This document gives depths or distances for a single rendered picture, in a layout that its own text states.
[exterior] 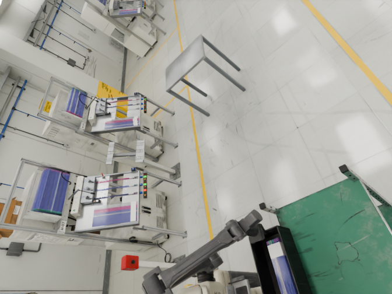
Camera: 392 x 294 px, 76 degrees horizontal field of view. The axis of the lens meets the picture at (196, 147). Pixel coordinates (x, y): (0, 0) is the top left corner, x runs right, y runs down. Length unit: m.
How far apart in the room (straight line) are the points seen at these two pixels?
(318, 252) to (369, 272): 0.20
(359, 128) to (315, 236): 1.37
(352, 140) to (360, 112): 0.27
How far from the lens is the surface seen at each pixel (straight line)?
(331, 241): 1.35
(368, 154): 2.43
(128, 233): 3.32
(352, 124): 2.56
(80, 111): 4.00
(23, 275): 4.49
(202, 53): 3.09
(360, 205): 1.33
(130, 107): 4.07
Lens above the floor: 2.22
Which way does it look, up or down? 37 degrees down
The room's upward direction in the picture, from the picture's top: 64 degrees counter-clockwise
